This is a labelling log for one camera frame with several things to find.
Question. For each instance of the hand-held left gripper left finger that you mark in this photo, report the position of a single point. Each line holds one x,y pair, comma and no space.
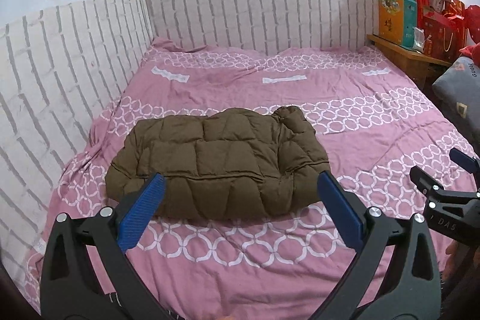
144,207

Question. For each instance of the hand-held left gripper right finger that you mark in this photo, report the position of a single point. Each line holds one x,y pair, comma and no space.
339,209

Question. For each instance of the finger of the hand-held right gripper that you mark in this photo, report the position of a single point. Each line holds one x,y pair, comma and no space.
467,161
423,177

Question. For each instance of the brown puffer jacket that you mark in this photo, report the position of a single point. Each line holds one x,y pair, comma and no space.
217,158

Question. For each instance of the person's right hand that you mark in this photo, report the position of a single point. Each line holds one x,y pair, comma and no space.
451,256

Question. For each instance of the grey pillow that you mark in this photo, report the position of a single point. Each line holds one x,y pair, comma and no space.
459,95

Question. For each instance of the red cloth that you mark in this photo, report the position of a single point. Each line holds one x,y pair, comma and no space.
472,51

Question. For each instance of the pink patterned bed sheet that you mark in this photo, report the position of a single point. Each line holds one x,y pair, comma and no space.
243,267

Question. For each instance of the red gift bag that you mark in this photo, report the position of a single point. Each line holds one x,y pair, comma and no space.
442,35

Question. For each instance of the clear plastic bag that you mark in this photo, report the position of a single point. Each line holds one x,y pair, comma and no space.
418,39

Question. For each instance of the red fabric decoration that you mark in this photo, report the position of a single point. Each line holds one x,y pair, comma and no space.
473,24

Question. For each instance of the orange and green gift box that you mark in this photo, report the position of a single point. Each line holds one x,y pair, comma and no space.
395,18

